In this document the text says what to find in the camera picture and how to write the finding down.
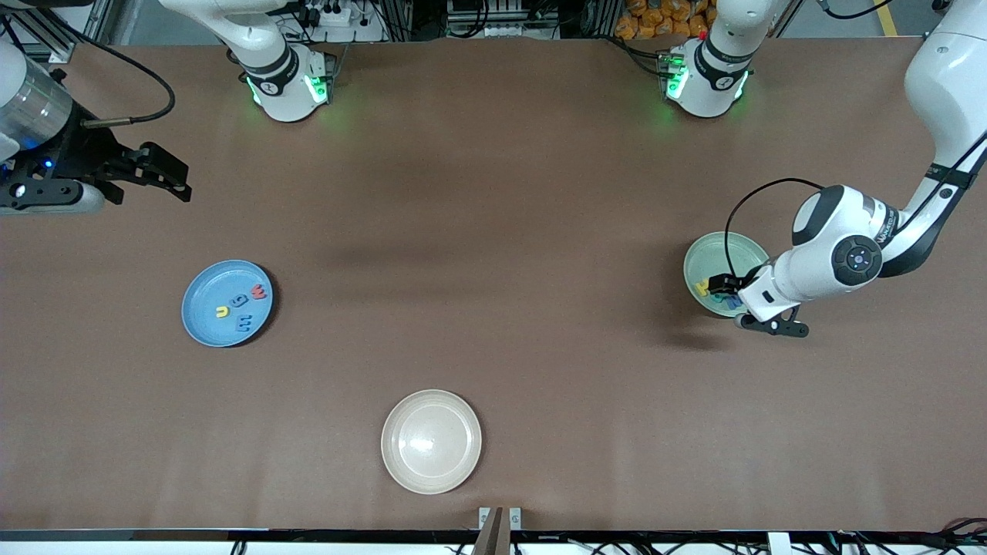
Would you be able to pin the black electronics rack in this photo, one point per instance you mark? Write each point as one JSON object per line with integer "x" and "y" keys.
{"x": 501, "y": 15}

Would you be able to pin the red letter w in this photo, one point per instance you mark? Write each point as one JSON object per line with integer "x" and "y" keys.
{"x": 258, "y": 293}

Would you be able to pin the orange packets pile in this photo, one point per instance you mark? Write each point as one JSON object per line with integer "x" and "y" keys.
{"x": 655, "y": 19}

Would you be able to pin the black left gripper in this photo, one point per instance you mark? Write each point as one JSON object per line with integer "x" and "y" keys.
{"x": 738, "y": 286}

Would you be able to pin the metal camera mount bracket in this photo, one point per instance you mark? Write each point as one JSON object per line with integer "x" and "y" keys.
{"x": 500, "y": 532}

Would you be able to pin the white power strip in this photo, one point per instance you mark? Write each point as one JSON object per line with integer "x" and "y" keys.
{"x": 339, "y": 15}

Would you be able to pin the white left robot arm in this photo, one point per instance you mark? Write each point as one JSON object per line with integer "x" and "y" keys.
{"x": 840, "y": 254}

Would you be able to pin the aluminium frame beam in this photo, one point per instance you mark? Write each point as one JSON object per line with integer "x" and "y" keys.
{"x": 54, "y": 38}

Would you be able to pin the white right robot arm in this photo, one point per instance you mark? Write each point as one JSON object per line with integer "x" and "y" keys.
{"x": 31, "y": 100}

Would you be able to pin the blue plate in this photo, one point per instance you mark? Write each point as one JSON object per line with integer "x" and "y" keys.
{"x": 208, "y": 301}

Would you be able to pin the green plate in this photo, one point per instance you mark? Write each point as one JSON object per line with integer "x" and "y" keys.
{"x": 713, "y": 250}

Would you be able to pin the beige plate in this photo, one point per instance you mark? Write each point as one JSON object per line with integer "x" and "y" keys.
{"x": 431, "y": 442}

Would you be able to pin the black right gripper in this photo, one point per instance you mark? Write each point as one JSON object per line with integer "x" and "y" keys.
{"x": 83, "y": 158}

